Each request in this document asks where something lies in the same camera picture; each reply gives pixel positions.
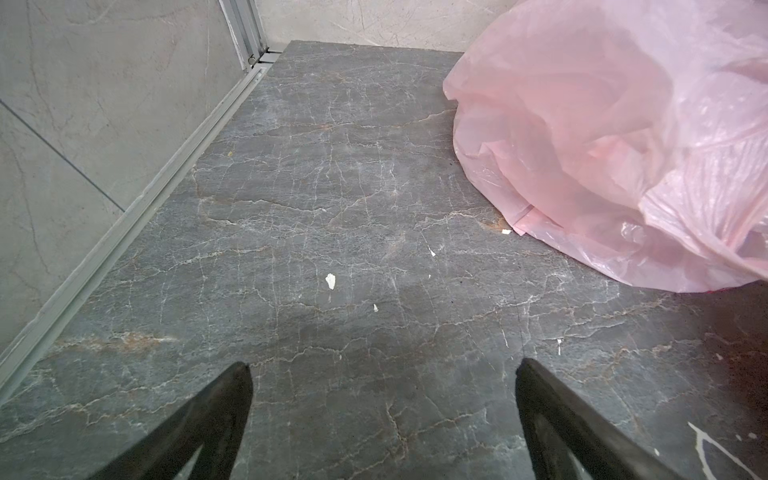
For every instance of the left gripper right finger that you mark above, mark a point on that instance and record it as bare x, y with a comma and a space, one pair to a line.
561, 430

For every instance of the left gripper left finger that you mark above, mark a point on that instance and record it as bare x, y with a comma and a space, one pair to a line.
208, 427

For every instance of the pink plastic bag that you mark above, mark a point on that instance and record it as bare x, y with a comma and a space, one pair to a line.
629, 135

